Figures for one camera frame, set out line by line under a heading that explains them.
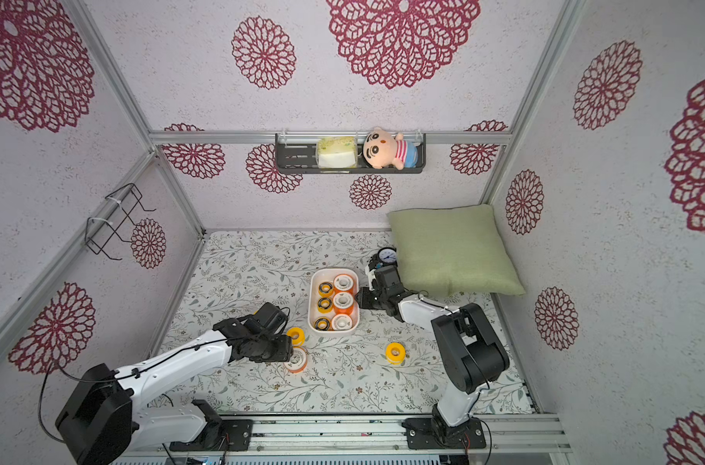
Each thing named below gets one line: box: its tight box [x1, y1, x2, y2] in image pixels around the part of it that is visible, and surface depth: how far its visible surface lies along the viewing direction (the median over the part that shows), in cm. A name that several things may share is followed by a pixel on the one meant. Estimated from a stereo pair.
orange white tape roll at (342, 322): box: [331, 313, 354, 332], surface depth 94 cm
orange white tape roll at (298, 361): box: [283, 345, 309, 374], surface depth 86 cm
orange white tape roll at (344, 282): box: [333, 273, 355, 292], surface depth 102 cm
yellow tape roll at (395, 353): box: [384, 341, 406, 366], surface depth 89 cm
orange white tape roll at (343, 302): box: [332, 291, 355, 314], surface depth 96 cm
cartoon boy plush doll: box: [363, 126, 419, 171], surface depth 88 cm
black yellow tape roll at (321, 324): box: [313, 315, 332, 332], surface depth 94 cm
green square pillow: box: [386, 203, 526, 297], surface depth 98 cm
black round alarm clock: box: [376, 247, 398, 264], surface depth 112 cm
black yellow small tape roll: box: [317, 280, 334, 298], surface depth 103 cm
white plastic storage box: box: [307, 267, 361, 336], surface depth 99 cm
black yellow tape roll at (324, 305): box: [317, 297, 333, 314], surface depth 99 cm
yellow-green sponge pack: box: [315, 136, 358, 169], surface depth 92 cm
